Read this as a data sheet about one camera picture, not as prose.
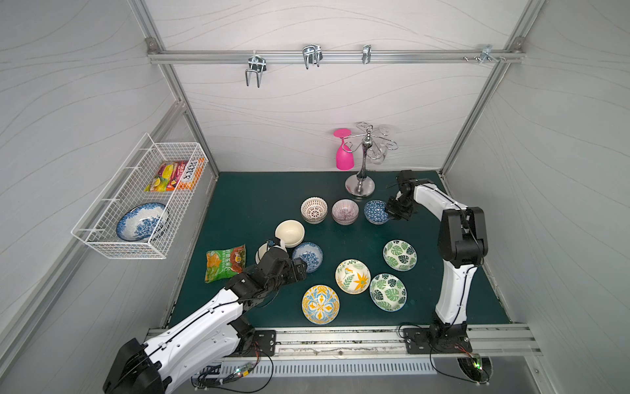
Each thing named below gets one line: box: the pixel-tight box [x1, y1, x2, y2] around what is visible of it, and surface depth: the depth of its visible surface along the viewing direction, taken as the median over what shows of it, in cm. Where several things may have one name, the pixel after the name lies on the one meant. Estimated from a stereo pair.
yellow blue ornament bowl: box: [301, 284, 341, 326], surface depth 81 cm
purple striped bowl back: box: [331, 198, 360, 226], surface depth 103 cm
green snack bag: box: [204, 243, 247, 284], surface depth 89 cm
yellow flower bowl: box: [334, 258, 372, 295], surface depth 87 cm
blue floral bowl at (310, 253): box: [292, 241, 324, 274], surface depth 92 cm
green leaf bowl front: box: [369, 273, 408, 312], surface depth 84 cm
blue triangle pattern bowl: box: [363, 199, 389, 225], surface depth 106 cm
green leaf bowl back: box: [382, 238, 419, 272], surface depth 92 cm
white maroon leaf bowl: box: [300, 196, 329, 225], surface depth 103 cm
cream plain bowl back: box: [274, 219, 306, 248], surface depth 97 cm
